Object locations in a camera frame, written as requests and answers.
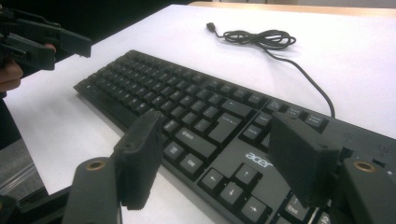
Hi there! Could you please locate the black keyboard cable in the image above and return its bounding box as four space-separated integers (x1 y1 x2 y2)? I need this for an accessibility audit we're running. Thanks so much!
205 21 336 119

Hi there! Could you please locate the white table board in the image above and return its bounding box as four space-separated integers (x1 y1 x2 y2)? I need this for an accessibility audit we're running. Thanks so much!
3 4 396 224

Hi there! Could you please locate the metal floor rail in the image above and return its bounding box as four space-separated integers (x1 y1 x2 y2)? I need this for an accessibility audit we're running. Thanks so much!
0 161 40 195

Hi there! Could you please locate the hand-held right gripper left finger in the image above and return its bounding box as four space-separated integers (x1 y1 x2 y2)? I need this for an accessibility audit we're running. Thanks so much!
111 110 164 211

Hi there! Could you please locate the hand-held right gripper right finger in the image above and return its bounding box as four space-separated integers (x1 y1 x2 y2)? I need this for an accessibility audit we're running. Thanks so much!
268 111 342 209

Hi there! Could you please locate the black computer keyboard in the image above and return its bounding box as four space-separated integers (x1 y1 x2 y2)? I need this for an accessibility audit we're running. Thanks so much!
73 49 396 224

